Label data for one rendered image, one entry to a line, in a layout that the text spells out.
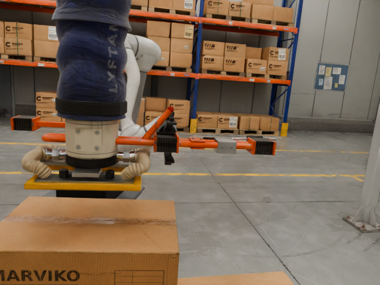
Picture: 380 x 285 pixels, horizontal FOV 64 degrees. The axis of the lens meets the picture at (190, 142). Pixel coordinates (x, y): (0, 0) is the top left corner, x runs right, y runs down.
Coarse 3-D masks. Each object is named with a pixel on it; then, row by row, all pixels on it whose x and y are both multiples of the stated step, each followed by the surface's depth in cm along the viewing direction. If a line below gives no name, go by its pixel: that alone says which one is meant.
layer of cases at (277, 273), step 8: (272, 272) 152; (280, 272) 152; (184, 280) 141; (192, 280) 141; (200, 280) 142; (208, 280) 142; (216, 280) 143; (224, 280) 143; (232, 280) 143; (240, 280) 144; (248, 280) 144; (256, 280) 145; (264, 280) 145; (272, 280) 145; (280, 280) 146; (288, 280) 146
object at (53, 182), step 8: (32, 176) 95; (48, 176) 95; (56, 176) 95; (64, 176) 94; (104, 176) 98; (112, 176) 96; (120, 176) 100; (136, 176) 102; (24, 184) 89; (32, 184) 89; (40, 184) 90; (48, 184) 90; (56, 184) 91; (64, 184) 91; (72, 184) 91; (80, 184) 92; (88, 184) 92; (96, 184) 93; (104, 184) 93; (112, 184) 93; (120, 184) 94; (128, 184) 94; (136, 184) 95
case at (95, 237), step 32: (0, 224) 101; (32, 224) 102; (64, 224) 104; (96, 224) 105; (128, 224) 107; (160, 224) 109; (0, 256) 87; (32, 256) 88; (64, 256) 89; (96, 256) 90; (128, 256) 91; (160, 256) 92
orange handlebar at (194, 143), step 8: (48, 136) 99; (56, 136) 99; (64, 136) 100; (120, 136) 106; (128, 136) 107; (120, 144) 103; (128, 144) 103; (136, 144) 103; (144, 144) 103; (152, 144) 104; (184, 144) 105; (192, 144) 106; (200, 144) 106; (208, 144) 107; (216, 144) 107; (240, 144) 109; (248, 144) 109
